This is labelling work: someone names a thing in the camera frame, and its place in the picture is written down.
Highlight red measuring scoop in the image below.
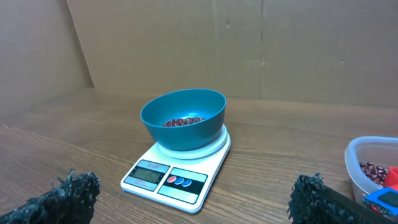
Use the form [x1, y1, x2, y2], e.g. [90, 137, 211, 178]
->
[384, 166, 398, 191]

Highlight clear plastic container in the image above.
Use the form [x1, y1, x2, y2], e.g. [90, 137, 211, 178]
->
[345, 136, 397, 204]

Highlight red beans in bowl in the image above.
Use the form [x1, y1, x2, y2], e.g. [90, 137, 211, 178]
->
[162, 116, 206, 127]

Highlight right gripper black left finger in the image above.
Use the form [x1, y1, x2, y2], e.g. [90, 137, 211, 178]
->
[1, 169, 100, 224]

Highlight white kitchen scale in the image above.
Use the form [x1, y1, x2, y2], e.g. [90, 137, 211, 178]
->
[120, 126, 231, 213]

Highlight blue bowl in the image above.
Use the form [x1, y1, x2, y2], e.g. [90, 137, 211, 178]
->
[140, 88, 227, 151]

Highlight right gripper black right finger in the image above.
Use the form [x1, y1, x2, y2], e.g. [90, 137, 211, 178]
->
[287, 174, 397, 224]

